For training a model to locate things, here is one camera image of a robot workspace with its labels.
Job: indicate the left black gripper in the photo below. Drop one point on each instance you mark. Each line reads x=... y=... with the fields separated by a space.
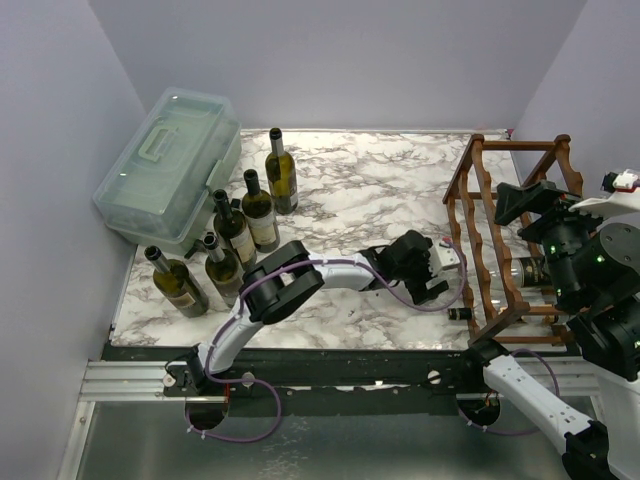
x=419 y=292

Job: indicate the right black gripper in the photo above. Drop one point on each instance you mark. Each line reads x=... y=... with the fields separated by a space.
x=541 y=218

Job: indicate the clear glass wine bottle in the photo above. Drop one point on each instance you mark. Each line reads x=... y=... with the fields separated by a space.
x=529 y=273

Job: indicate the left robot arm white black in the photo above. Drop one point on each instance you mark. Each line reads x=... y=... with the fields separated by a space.
x=279 y=285

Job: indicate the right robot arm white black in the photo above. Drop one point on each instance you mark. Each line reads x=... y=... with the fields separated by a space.
x=593 y=264

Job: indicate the brown wooden wine rack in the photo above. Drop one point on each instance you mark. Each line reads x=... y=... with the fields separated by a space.
x=471 y=188

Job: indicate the green bottle white label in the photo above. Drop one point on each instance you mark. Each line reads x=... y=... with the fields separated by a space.
x=258 y=208

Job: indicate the rear green wine bottle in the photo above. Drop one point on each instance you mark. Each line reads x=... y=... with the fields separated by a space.
x=281 y=175

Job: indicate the green wine bottle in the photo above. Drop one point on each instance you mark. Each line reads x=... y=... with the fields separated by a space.
x=223 y=268
x=281 y=175
x=176 y=283

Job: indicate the front green wine bottle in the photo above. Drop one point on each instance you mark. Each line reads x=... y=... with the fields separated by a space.
x=223 y=268

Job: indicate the dark green bottle middle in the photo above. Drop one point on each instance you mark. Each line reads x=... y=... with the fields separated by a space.
x=232 y=227

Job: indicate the leftmost green wine bottle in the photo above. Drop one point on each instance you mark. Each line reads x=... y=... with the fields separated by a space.
x=176 y=283

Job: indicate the translucent plastic storage box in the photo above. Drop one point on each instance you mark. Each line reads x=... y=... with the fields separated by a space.
x=159 y=191

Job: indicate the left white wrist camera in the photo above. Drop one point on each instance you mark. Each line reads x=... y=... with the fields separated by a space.
x=443 y=258

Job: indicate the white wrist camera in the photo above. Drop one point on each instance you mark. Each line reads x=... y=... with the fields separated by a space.
x=443 y=258
x=622 y=199

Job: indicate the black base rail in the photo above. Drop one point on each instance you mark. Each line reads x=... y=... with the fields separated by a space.
x=261 y=399

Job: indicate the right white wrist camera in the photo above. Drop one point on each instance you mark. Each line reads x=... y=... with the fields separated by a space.
x=622 y=199

